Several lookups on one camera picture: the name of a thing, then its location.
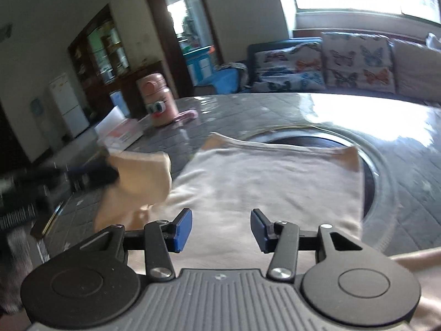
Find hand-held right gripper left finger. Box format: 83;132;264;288
80;208;193;281

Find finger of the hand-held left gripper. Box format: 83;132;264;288
64;159;120;191

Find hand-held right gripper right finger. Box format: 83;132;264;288
250;209;364;281

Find beige shirt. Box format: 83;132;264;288
93;132;441;331

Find dark flat phone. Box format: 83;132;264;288
30;201;64;239

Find white and pink box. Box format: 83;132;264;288
94;105;144;150

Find water dispenser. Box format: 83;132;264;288
29;97;53;147

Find white refrigerator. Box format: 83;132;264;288
47;72;90;139

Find pink thermos bottle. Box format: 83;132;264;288
137;73;180;129

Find small pink cloth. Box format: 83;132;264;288
173;109;199;123

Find dark wooden cabinet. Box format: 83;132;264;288
67;3;166;119

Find cream folded garment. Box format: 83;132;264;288
246;134;384;216

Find blue shelf unit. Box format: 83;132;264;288
184;45;216;87

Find wide butterfly print cushion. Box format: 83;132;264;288
252;41;326;92

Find doorway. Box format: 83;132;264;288
141;0;223;99

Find dark blue sofa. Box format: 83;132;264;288
246;30;441;105

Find square butterfly print cushion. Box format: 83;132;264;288
320;32;396;94

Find plain beige cushion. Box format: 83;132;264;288
390;37;441;101

